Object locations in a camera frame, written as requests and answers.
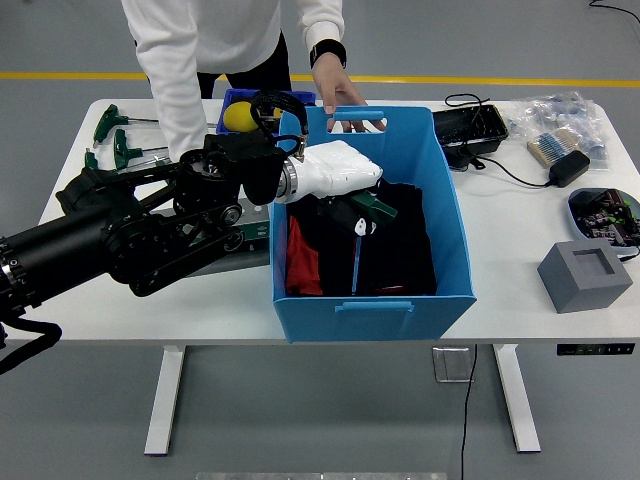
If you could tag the resistor tape bundle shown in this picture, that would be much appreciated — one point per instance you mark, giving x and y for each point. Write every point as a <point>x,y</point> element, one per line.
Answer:
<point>550,146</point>

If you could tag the clear bags of blue parts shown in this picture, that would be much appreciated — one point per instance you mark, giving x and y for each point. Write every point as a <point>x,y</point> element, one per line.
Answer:
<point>555,110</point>

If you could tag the black plastic tray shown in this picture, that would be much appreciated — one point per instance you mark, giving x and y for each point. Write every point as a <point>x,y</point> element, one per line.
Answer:
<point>467,127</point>

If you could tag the white table leg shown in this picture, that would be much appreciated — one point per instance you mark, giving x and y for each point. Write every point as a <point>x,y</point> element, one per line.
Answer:
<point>167,400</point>
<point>517,400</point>

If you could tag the black power adapter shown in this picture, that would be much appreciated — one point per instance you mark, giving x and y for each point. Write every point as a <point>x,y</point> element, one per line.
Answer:
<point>570,169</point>

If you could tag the pile of electronic parts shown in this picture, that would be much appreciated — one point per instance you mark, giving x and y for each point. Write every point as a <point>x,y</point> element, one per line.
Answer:
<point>605,215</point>

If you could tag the black wrist watch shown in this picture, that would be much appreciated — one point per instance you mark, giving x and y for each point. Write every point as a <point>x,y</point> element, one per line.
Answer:
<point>327,50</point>

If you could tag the large blue plastic box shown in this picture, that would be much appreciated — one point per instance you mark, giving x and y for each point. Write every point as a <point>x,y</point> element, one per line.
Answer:
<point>375,320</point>

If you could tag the black cloth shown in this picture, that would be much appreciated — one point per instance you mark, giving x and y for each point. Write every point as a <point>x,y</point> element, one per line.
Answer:
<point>400,250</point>

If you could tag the person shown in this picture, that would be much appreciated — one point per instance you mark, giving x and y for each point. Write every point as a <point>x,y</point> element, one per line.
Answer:
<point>230,30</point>

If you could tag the yellow tape measure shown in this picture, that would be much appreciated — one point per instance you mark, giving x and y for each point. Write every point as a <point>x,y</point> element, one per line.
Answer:
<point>272,112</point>

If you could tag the person's left hand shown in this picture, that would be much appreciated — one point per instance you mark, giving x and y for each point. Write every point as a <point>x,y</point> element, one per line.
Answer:
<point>340,87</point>

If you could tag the green grey wrench holder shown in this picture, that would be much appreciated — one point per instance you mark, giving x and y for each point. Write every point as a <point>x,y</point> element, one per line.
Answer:
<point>257,230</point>

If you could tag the person's left forearm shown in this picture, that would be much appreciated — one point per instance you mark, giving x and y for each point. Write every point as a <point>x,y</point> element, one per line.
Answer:
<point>322,22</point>

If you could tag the grey block with square recess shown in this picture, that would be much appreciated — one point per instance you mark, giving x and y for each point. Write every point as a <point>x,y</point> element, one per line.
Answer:
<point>575,285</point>

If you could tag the yellow lemon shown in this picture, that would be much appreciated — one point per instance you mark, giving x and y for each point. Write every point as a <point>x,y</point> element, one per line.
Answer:
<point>239,117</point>

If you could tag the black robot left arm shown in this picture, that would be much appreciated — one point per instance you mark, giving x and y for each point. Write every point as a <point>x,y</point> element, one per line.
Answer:
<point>75,250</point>

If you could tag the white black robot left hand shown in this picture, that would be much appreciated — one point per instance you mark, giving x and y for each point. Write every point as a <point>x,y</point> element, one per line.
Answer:
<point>335,170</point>

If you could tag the light blue dish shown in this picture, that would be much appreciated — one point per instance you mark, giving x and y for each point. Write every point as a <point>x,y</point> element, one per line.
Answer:
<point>575,220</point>

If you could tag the black table control panel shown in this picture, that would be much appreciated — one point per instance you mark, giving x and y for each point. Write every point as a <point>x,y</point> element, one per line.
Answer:
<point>595,349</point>

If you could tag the metal floor socket plate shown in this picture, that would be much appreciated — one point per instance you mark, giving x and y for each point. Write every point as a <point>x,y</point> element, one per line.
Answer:
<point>452,365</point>

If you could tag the small blue parts bin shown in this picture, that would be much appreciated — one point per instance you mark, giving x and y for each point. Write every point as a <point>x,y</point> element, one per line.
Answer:
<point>240,93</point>

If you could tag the red cloth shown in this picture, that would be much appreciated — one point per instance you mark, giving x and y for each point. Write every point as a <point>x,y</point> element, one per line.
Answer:
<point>300,260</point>

